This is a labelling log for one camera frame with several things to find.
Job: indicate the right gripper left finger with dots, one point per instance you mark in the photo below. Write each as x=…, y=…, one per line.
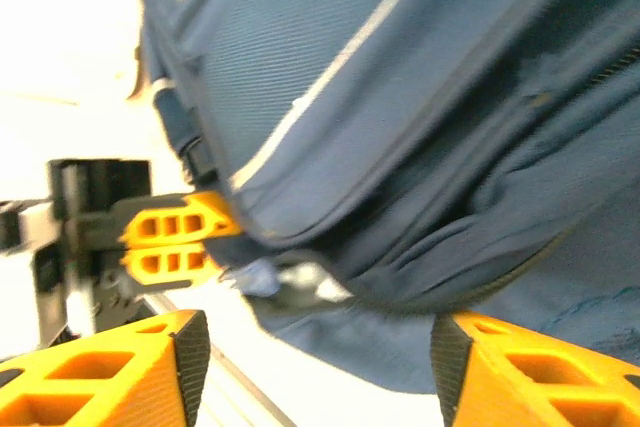
x=100, y=382

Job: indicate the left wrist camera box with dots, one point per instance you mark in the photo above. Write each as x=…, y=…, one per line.
x=40, y=227

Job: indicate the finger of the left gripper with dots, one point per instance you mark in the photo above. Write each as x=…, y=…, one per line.
x=210, y=217
x=205, y=267

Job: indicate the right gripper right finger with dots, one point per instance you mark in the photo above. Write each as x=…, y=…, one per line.
x=525, y=387

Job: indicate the navy blue backpack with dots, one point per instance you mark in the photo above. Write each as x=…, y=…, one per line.
x=400, y=122

